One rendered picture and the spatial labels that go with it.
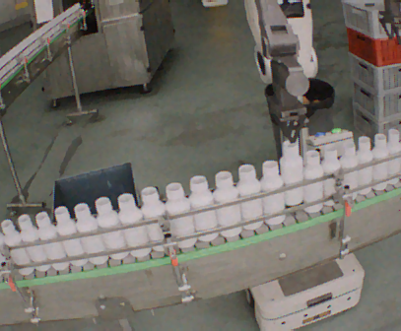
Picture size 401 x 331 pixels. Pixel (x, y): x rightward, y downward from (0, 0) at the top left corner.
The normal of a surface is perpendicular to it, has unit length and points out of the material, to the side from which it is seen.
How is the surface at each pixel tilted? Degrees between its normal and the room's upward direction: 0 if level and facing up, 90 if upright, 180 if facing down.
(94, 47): 90
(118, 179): 90
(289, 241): 90
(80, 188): 90
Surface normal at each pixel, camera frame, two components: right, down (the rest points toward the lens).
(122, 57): -0.07, 0.52
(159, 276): 0.20, 0.47
